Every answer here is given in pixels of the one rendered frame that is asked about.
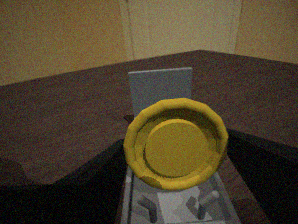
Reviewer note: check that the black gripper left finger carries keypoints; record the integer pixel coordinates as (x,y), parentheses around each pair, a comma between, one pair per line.
(88,195)

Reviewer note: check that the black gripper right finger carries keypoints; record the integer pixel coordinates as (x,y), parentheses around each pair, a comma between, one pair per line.
(270,170)

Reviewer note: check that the yellow plate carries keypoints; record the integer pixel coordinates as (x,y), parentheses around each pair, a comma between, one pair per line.
(175,144)

